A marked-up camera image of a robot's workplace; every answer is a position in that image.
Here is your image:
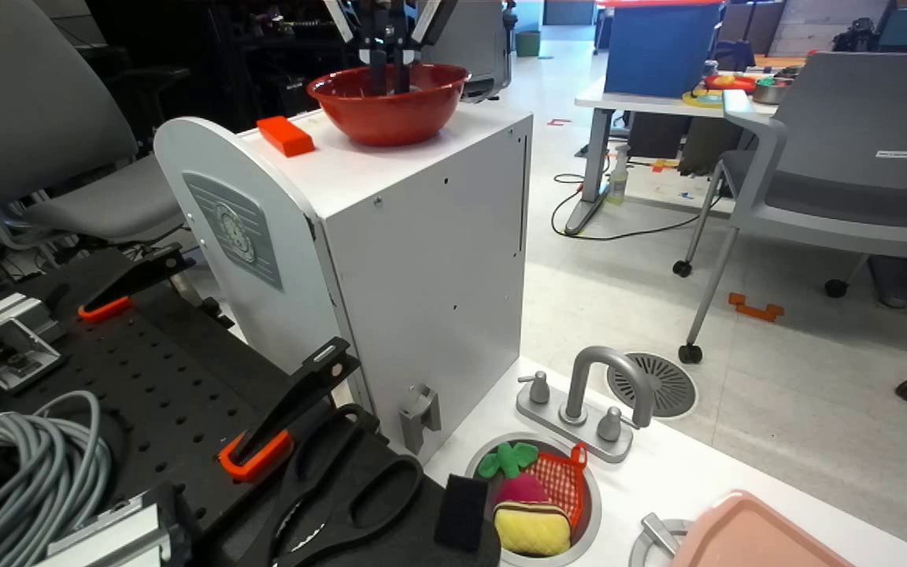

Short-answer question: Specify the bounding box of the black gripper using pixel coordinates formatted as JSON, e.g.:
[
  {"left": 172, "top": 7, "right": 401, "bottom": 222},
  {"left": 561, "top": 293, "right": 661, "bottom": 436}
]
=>
[{"left": 321, "top": 0, "right": 459, "bottom": 97}]

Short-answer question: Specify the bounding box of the red plastic bowl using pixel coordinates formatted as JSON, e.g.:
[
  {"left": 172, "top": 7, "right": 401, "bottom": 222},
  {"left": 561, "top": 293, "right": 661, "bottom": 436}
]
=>
[{"left": 306, "top": 59, "right": 471, "bottom": 148}]

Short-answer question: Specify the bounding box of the light grey chair back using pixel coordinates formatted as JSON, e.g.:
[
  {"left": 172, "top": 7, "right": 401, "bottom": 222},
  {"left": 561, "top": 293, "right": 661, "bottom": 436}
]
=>
[{"left": 424, "top": 0, "right": 514, "bottom": 93}]

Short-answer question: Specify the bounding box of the orange rectangular block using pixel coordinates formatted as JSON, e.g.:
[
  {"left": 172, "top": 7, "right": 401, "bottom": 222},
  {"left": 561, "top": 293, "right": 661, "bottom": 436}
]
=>
[{"left": 255, "top": 113, "right": 321, "bottom": 160}]

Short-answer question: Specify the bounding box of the white desk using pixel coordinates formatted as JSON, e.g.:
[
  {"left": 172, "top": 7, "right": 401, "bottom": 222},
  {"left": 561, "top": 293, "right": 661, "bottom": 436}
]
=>
[{"left": 561, "top": 88, "right": 793, "bottom": 240}]

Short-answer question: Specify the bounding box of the blue storage bin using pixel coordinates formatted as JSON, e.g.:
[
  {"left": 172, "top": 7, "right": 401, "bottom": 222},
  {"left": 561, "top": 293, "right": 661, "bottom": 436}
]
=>
[{"left": 603, "top": 4, "right": 725, "bottom": 100}]

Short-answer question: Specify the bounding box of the orange bin lid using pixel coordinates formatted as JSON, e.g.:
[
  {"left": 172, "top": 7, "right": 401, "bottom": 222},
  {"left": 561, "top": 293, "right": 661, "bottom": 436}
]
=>
[{"left": 595, "top": 0, "right": 725, "bottom": 11}]

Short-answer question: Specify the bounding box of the large grey padded chair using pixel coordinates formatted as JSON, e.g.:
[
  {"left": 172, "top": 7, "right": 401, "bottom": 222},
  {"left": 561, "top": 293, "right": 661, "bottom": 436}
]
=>
[{"left": 0, "top": 0, "right": 190, "bottom": 248}]

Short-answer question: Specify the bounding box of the grey toy faucet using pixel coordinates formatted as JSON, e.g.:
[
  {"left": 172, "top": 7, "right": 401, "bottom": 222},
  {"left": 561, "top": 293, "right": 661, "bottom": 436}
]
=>
[{"left": 514, "top": 344, "right": 659, "bottom": 467}]

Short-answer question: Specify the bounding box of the black perforated workbench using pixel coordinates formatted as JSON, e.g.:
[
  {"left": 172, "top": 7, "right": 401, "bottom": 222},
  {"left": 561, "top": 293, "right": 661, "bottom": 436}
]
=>
[{"left": 0, "top": 245, "right": 503, "bottom": 567}]

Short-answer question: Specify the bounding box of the green toy leaf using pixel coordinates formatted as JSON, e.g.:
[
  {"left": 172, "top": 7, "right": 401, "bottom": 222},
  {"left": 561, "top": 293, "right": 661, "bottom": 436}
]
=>
[{"left": 471, "top": 436, "right": 544, "bottom": 484}]

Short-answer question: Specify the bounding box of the round grey floor drain cover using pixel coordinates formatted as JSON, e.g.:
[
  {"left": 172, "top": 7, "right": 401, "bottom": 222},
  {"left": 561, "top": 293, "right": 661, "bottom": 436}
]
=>
[{"left": 606, "top": 348, "right": 699, "bottom": 423}]

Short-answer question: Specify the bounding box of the orange floor tape strip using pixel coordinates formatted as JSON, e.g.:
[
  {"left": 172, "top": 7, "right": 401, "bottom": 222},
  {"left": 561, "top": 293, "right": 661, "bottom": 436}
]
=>
[{"left": 725, "top": 289, "right": 791, "bottom": 325}]

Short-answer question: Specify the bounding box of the red mesh toy strawberry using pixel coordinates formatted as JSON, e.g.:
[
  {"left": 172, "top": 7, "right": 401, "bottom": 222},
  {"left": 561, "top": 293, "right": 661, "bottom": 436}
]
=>
[{"left": 488, "top": 444, "right": 592, "bottom": 537}]

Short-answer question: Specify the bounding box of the small black block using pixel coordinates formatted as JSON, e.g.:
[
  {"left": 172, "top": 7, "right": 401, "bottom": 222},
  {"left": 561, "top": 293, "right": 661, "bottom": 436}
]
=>
[{"left": 432, "top": 471, "right": 491, "bottom": 556}]

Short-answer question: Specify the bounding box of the grey office chair on casters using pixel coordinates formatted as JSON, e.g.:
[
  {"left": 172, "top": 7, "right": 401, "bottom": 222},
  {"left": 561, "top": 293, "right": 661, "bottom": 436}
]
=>
[{"left": 670, "top": 50, "right": 907, "bottom": 409}]

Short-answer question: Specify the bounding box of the round toy sink basin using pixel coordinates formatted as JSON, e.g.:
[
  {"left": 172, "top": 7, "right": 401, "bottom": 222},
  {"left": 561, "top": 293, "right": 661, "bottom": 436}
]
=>
[{"left": 463, "top": 429, "right": 606, "bottom": 567}]

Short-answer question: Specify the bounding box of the yellow toy sponge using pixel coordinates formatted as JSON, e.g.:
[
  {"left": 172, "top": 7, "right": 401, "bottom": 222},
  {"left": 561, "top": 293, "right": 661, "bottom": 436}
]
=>
[{"left": 491, "top": 500, "right": 573, "bottom": 560}]

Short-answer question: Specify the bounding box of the white toy kitchen counter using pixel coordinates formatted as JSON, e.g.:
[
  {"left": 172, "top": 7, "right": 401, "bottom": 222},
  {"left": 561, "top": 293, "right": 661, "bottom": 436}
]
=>
[{"left": 420, "top": 355, "right": 907, "bottom": 567}]

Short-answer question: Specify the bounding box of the dark blue chair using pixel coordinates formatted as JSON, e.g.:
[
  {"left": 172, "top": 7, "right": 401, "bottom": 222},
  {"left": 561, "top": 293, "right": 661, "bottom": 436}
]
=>
[{"left": 828, "top": 0, "right": 907, "bottom": 56}]

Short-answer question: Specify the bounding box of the grey toy stove burner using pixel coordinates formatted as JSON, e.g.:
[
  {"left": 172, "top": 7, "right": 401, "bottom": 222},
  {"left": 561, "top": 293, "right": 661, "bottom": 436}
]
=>
[{"left": 625, "top": 509, "right": 693, "bottom": 567}]

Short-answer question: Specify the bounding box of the pink cutting board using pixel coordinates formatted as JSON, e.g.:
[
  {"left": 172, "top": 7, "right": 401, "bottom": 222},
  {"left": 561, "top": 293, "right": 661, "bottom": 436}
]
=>
[{"left": 668, "top": 489, "right": 857, "bottom": 567}]

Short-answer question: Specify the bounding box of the black floor cable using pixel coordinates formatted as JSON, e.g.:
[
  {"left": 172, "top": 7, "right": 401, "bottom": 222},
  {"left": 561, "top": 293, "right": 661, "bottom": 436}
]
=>
[{"left": 547, "top": 169, "right": 710, "bottom": 245}]

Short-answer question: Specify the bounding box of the black clamp orange handle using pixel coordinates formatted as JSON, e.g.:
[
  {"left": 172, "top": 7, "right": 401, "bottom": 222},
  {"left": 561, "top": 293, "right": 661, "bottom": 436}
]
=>
[
  {"left": 73, "top": 242, "right": 199, "bottom": 327},
  {"left": 215, "top": 334, "right": 365, "bottom": 489}
]

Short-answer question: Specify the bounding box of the silver aluminium bracket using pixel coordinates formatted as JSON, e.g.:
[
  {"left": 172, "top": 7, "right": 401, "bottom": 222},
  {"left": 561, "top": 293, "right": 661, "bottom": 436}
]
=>
[
  {"left": 0, "top": 289, "right": 66, "bottom": 397},
  {"left": 39, "top": 484, "right": 179, "bottom": 567}
]

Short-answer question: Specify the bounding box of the black looped handle tool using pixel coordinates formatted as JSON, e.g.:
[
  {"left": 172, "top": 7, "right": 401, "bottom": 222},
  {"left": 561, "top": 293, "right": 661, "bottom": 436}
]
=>
[{"left": 206, "top": 404, "right": 432, "bottom": 567}]

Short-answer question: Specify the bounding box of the grey coiled cable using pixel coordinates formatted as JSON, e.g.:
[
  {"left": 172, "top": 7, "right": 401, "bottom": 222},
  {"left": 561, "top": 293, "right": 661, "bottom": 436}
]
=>
[{"left": 0, "top": 386, "right": 115, "bottom": 567}]

